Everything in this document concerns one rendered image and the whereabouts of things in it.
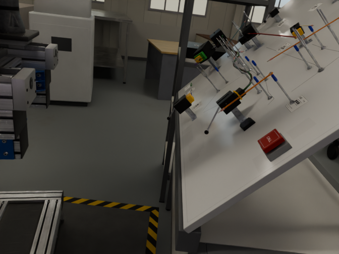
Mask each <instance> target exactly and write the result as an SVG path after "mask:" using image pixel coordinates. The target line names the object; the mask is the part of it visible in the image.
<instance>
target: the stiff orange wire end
mask: <svg viewBox="0 0 339 254"><path fill-rule="evenodd" d="M272 74H273V72H271V74H270V73H269V74H268V75H267V76H266V77H265V78H263V79H262V80H261V81H259V82H258V83H257V84H255V85H254V86H253V87H251V88H250V89H249V90H247V91H246V92H245V93H243V94H242V95H241V96H239V97H238V98H236V99H235V100H234V101H232V102H231V103H230V104H228V105H227V106H226V107H224V108H223V109H221V110H220V112H222V111H223V110H224V109H226V108H227V107H228V106H230V105H231V104H232V103H234V102H235V101H236V100H238V99H239V98H240V97H242V96H243V95H244V94H246V93H247V92H248V91H250V90H251V89H253V88H254V87H255V86H257V85H258V84H259V83H261V82H262V81H263V80H265V79H266V78H267V77H269V76H271V75H272ZM220 112H218V113H220Z"/></svg>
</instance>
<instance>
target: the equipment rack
mask: <svg viewBox="0 0 339 254"><path fill-rule="evenodd" d="M208 1H215V2H222V3H229V4H236V5H243V6H245V9H244V11H245V13H246V14H247V10H248V14H247V16H248V15H249V11H250V7H251V4H253V5H252V6H266V11H265V15H264V19H263V22H264V20H266V18H267V16H268V15H269V14H268V13H269V12H270V11H271V10H272V9H273V8H274V6H275V2H276V0H208ZM249 3H250V4H249ZM193 5H194V0H185V3H184V11H183V18H182V25H181V32H180V40H179V48H178V55H177V62H176V69H175V77H174V84H173V91H172V98H171V106H170V110H169V116H170V114H171V112H172V110H173V109H174V103H175V100H176V93H177V92H179V91H180V90H181V86H182V79H183V72H184V67H189V68H197V67H198V68H199V69H201V67H202V68H203V69H204V70H205V69H207V68H208V67H209V66H210V65H211V64H210V63H209V61H208V60H206V61H205V62H203V63H201V64H197V63H196V61H195V60H194V58H191V57H190V58H187V57H186V52H187V46H188V39H189V32H190V25H191V19H192V12H193ZM248 5H249V9H248ZM245 19H246V15H245V14H244V13H243V18H242V23H241V25H242V26H241V28H240V30H241V31H242V29H243V27H244V24H243V23H244V22H245ZM195 63H196V64H197V65H195ZM200 66H201V67H200ZM173 101H174V102H173ZM172 102H173V105H172ZM174 133H175V109H174V111H173V113H172V115H171V116H170V120H168V125H167V132H166V140H165V147H164V155H163V162H162V165H164V168H163V178H162V185H161V192H160V199H159V202H161V203H164V198H165V191H166V185H167V181H168V180H170V174H171V169H172V162H173V156H174V149H175V142H173V140H174Z"/></svg>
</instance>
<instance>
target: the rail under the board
mask: <svg viewBox="0 0 339 254"><path fill-rule="evenodd" d="M178 99H179V94H178V92H177V93H176V100H175V102H176V101H177V100H178ZM200 237H201V226H200V227H198V228H196V229H195V230H193V231H192V232H190V233H187V232H186V231H185V230H184V228H183V201H182V174H181V147H180V121H179V113H178V111H177V110H176V109H175V250H176V251H183V252H192V253H197V251H198V246H199V242H200Z"/></svg>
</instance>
